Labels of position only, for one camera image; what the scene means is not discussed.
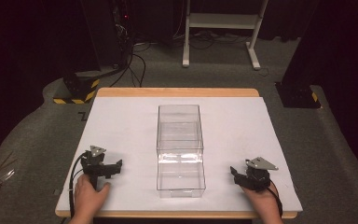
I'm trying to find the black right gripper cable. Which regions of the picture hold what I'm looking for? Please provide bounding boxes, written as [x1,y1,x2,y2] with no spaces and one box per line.
[267,179,284,218]

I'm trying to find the clear plastic drawer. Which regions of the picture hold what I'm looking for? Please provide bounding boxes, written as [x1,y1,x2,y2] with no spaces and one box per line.
[156,151,207,200]

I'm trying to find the person's right hand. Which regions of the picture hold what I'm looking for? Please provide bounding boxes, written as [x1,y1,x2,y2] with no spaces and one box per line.
[241,183,284,224]

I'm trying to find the black stand base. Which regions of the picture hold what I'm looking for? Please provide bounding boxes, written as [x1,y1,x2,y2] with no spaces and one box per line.
[274,80,322,109]

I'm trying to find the dark equipment with red light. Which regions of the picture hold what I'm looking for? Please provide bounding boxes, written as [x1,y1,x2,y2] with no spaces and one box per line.
[111,0,135,67]

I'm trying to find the white paper sheet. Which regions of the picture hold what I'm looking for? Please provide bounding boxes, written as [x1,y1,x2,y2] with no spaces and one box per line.
[56,95,304,215]

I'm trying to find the white metal stand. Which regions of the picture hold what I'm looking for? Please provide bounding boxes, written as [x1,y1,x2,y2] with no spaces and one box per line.
[182,0,270,71]

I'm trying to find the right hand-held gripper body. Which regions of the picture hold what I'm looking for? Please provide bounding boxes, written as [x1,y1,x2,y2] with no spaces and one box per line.
[241,156,280,192]

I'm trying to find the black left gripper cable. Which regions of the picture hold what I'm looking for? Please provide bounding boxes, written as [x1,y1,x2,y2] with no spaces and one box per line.
[68,151,90,219]

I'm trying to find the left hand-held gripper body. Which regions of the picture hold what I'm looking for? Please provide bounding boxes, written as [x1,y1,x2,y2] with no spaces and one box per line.
[80,145,114,191]

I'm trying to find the black floor cables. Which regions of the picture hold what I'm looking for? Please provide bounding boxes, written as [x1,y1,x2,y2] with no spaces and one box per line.
[109,23,253,89]

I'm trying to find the person's left hand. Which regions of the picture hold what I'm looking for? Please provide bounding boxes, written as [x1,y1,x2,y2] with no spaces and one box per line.
[69,174,112,224]

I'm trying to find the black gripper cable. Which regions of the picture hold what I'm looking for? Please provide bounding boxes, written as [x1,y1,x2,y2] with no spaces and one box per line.
[68,151,90,219]
[267,179,284,218]

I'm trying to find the wooden table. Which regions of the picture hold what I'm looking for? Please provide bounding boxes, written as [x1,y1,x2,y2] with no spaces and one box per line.
[54,87,298,219]

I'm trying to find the black stand with striped base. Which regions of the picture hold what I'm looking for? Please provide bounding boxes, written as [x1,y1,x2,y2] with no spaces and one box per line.
[52,0,129,105]

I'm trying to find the clear plastic drawer case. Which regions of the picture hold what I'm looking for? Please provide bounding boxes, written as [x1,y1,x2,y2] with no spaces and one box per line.
[156,104,205,155]

